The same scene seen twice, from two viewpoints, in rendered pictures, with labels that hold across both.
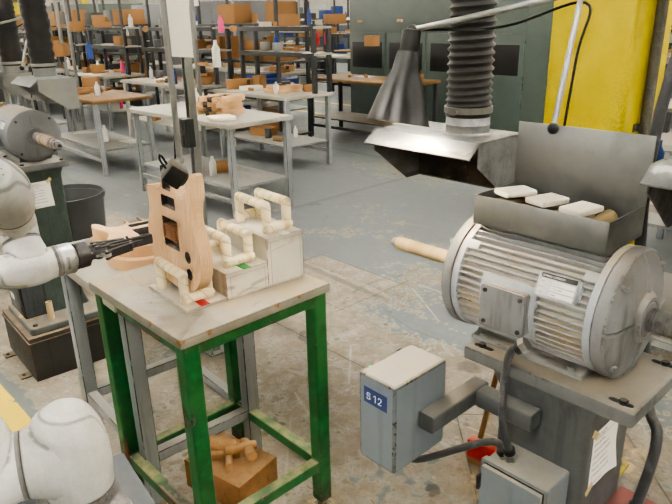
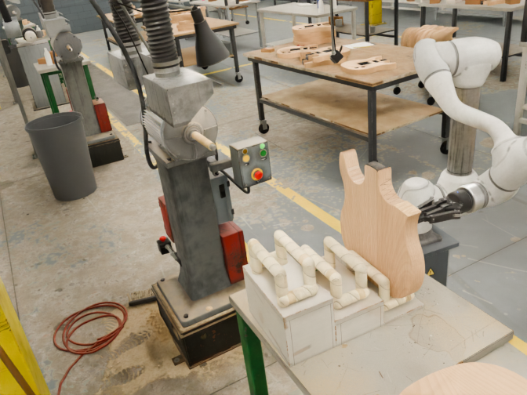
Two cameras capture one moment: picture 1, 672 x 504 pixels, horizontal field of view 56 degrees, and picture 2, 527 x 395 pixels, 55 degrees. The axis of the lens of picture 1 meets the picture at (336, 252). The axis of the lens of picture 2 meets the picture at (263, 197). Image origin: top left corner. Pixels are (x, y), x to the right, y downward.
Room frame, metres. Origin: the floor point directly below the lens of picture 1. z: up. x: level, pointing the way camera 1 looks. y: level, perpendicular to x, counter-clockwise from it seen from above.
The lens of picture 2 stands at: (3.21, 0.57, 1.95)
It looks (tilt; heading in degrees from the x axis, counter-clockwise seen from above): 27 degrees down; 198
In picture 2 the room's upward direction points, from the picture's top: 7 degrees counter-clockwise
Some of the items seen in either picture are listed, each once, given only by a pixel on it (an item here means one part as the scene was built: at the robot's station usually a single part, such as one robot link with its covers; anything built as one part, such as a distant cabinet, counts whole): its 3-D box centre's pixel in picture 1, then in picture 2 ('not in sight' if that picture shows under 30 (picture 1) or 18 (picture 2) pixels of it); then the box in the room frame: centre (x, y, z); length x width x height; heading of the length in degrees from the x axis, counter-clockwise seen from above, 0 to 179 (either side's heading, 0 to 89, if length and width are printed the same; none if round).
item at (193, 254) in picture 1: (177, 226); (378, 226); (1.92, 0.50, 1.17); 0.35 x 0.04 x 0.40; 40
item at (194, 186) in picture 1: (191, 187); (351, 165); (1.82, 0.42, 1.32); 0.07 x 0.04 x 0.09; 40
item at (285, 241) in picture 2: (251, 200); (292, 248); (2.10, 0.28, 1.20); 0.20 x 0.03 x 0.03; 39
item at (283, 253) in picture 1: (263, 248); (287, 305); (2.12, 0.26, 1.02); 0.27 x 0.15 x 0.17; 40
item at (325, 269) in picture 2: (233, 228); (319, 263); (2.05, 0.34, 1.12); 0.20 x 0.03 x 0.03; 39
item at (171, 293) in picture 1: (187, 292); (376, 290); (1.93, 0.49, 0.94); 0.27 x 0.15 x 0.01; 40
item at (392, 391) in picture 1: (435, 427); (240, 164); (1.09, -0.20, 0.99); 0.24 x 0.21 x 0.26; 43
